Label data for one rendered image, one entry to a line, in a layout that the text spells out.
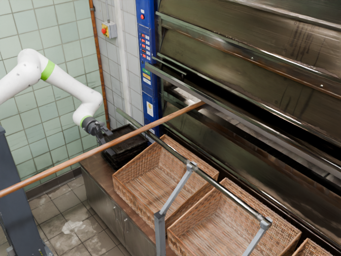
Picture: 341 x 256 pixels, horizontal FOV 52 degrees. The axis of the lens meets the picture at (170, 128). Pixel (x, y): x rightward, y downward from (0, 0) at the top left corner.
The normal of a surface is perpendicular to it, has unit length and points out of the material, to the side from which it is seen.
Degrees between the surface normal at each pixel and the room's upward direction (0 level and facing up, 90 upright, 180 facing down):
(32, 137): 90
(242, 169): 70
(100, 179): 0
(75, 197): 0
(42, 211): 0
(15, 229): 90
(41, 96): 90
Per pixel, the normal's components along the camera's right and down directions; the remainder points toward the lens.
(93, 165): -0.02, -0.82
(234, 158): -0.74, 0.07
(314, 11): -0.78, 0.37
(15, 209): 0.68, 0.41
